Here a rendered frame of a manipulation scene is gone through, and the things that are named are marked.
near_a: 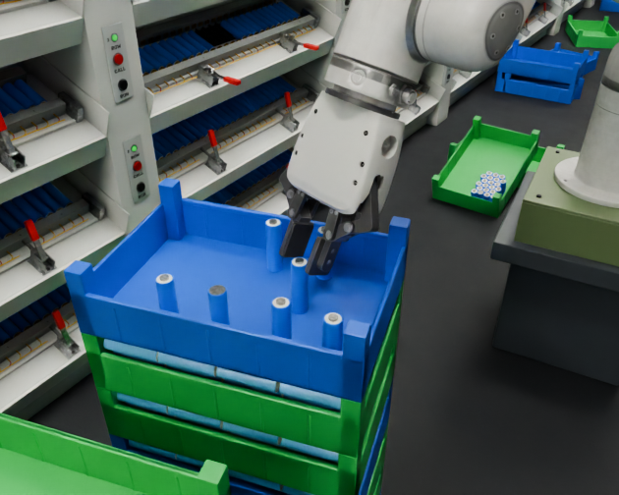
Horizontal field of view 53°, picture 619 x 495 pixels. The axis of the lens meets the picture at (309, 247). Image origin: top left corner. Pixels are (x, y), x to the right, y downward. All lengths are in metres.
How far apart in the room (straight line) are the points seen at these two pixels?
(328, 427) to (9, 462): 0.31
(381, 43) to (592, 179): 0.72
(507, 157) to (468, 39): 1.47
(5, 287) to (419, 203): 1.15
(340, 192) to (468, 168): 1.38
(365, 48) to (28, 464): 0.50
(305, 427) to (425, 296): 0.89
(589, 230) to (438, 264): 0.52
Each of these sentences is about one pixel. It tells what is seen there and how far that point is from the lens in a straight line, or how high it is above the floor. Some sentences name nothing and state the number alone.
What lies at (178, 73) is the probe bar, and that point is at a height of 0.52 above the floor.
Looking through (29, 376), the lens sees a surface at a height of 0.11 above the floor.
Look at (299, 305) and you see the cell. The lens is 0.65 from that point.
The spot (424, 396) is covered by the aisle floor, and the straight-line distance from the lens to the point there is 1.25.
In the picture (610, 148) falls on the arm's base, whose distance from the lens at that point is 1.19.
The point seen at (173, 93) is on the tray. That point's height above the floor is 0.49.
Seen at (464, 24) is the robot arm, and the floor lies 0.79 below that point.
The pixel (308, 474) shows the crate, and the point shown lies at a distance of 0.69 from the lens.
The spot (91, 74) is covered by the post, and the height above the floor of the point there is 0.58.
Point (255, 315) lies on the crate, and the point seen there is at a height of 0.48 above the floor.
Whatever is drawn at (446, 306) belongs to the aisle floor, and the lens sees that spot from 1.46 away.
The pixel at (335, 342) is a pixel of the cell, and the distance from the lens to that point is 0.57.
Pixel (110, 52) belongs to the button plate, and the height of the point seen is 0.61.
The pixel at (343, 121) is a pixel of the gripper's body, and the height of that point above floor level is 0.69.
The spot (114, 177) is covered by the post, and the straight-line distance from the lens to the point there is 1.14.
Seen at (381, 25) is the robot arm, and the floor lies 0.77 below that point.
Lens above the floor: 0.92
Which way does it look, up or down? 35 degrees down
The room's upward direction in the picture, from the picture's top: straight up
